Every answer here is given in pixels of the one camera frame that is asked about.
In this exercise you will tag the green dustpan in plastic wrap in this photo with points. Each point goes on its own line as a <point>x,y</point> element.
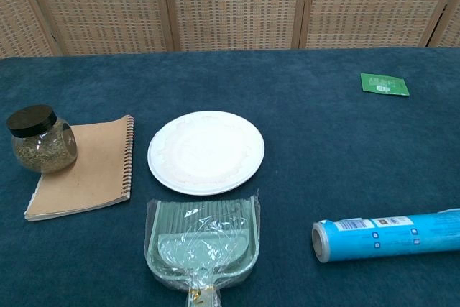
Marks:
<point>203,238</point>

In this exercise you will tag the woven folding screen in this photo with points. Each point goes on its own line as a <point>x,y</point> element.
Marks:
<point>230,5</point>

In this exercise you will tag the brown spiral notebook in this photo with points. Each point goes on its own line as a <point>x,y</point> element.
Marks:
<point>90,167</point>

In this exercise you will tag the black-lidded transparent plastic jar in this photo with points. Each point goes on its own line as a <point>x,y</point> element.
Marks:
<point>37,147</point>

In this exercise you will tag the dark teal table cloth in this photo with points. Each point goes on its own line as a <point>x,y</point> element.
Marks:
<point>305,149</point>

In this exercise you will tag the white round plate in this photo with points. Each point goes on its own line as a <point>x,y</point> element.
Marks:
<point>206,152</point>

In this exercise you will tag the green sachet packet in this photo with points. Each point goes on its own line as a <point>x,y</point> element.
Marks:
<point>384,84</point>

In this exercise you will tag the blue cling film roll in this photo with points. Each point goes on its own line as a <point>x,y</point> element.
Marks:
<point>388,237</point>

